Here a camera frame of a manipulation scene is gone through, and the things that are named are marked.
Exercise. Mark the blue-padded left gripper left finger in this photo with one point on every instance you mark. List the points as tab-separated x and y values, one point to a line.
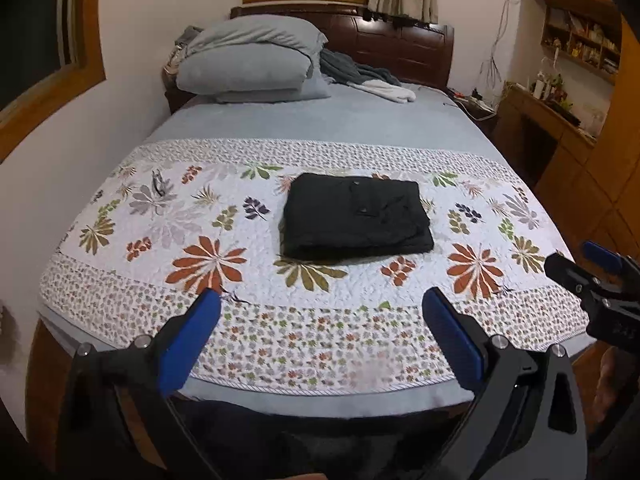
94	440

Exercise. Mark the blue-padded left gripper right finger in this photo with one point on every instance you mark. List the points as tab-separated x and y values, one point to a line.
525	421

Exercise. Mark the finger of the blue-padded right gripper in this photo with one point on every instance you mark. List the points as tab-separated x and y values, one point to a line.
602	257

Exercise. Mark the black pants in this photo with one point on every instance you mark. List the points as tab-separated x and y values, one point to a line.
327	218

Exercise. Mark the floral quilted bedspread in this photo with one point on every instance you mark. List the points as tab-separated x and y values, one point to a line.
180	216

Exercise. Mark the grey bed sheet mattress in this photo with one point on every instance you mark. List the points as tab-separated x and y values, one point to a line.
431	122

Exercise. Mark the dark wooden headboard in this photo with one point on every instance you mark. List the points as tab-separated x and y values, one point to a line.
413	53

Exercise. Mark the grey and white clothes pile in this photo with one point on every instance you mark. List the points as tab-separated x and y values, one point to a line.
343	69

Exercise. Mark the grey pillow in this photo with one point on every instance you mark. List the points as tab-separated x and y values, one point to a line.
261	58

